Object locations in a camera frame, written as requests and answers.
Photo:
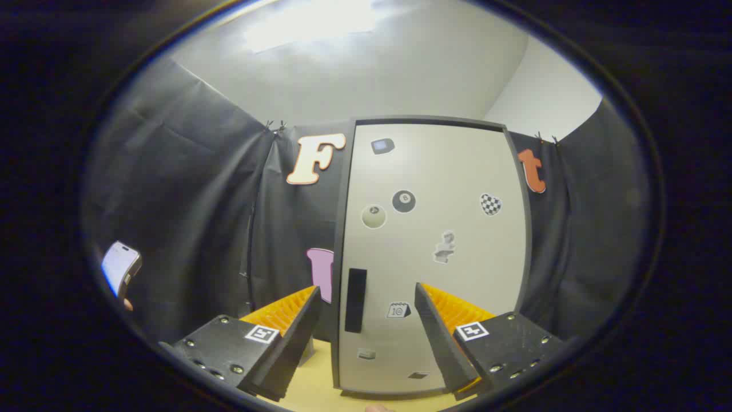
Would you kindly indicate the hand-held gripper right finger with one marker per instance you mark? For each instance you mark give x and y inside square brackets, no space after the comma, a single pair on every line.
[443,349]

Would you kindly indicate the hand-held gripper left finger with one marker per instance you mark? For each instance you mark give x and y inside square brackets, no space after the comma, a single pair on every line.
[289,355]

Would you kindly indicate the white cabinet door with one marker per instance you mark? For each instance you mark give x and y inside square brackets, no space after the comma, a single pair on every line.
[446,171]

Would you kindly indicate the smartphone with lit screen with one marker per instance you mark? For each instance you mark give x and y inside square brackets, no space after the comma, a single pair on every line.
[120,266]

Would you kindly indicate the grey cabinet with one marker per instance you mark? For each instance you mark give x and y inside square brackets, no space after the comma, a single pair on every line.
[341,229]

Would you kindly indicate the black backdrop cloth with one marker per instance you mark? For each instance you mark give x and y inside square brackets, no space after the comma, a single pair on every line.
[189,200]

